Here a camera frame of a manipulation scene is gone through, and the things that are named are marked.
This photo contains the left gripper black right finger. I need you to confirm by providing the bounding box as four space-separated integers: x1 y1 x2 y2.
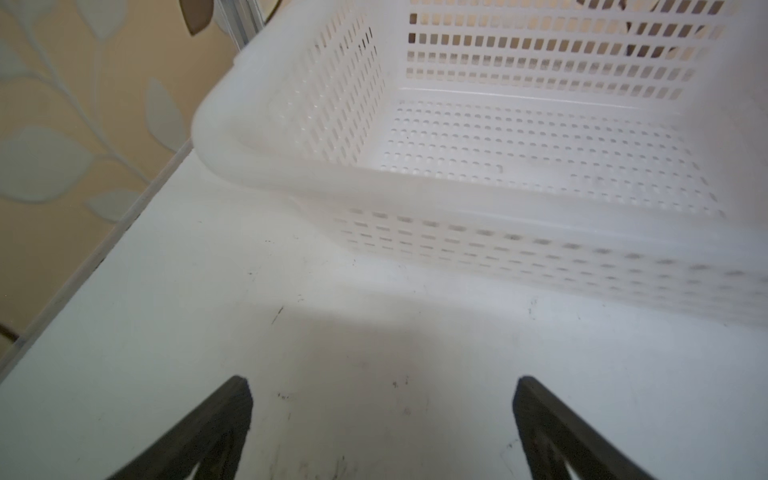
512 376 651 479

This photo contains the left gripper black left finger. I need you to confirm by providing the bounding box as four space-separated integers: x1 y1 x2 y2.
111 376 253 479

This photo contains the white plastic basket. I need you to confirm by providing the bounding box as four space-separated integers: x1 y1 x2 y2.
191 1 767 325

